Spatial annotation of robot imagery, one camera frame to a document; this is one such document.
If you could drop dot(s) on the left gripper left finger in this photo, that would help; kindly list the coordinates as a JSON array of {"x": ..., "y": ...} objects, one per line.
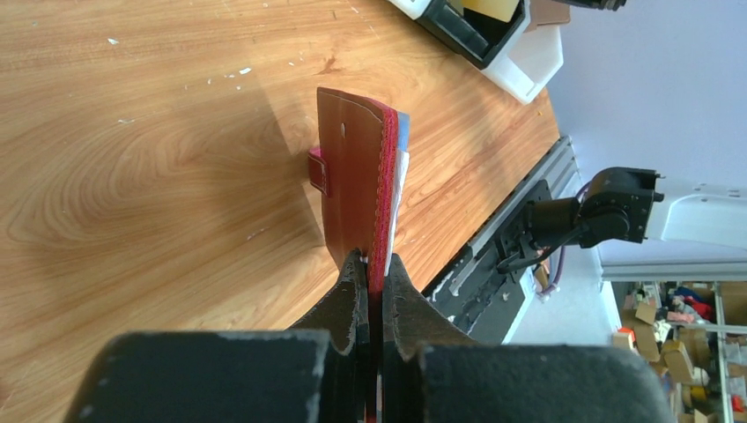
[{"x": 343, "y": 310}]

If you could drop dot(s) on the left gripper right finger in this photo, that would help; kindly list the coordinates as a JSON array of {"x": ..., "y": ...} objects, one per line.
[{"x": 409, "y": 320}]

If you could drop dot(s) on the red leather card holder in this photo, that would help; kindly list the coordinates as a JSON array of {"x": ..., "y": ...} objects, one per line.
[{"x": 359, "y": 166}]

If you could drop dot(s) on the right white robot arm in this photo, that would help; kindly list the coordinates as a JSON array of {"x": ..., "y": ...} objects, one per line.
[{"x": 632, "y": 205}]

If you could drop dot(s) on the brown leather card pouch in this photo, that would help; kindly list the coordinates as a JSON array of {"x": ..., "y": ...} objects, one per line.
[{"x": 547, "y": 13}]

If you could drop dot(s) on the white bin at end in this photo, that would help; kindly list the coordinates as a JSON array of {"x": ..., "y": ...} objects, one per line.
[{"x": 529, "y": 65}]

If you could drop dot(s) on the shelf with colourful boxes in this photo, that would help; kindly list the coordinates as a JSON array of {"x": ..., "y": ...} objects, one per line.
[{"x": 693, "y": 336}]

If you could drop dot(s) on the black plastic bin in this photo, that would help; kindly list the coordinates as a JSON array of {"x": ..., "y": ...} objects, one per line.
[{"x": 476, "y": 37}]

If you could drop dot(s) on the white bin with black parts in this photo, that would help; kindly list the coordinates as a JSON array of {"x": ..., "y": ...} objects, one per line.
[{"x": 414, "y": 9}]

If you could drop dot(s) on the wooden pieces in bin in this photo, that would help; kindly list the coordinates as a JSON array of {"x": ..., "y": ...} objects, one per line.
[{"x": 502, "y": 10}]

